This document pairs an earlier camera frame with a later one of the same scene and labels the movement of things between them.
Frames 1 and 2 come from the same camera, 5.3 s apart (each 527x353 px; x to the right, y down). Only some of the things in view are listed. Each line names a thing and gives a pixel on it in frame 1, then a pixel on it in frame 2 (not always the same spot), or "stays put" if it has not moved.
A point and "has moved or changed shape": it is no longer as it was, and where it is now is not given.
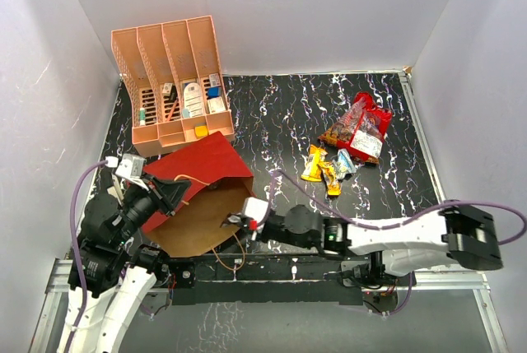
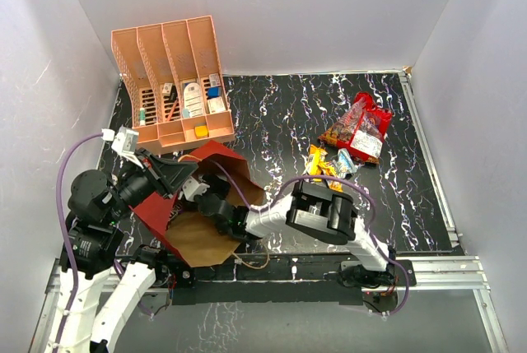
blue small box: [213, 92] stays put
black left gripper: [169, 192] -> [169, 174]
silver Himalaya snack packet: [342, 164] stays put
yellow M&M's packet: [312, 171] stays put
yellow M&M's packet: [328, 174] stays put
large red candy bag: [361, 130] stays put
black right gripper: [245, 224] -> [221, 187]
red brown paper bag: [220, 180] has moved or changed shape
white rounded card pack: [193, 99] stays put
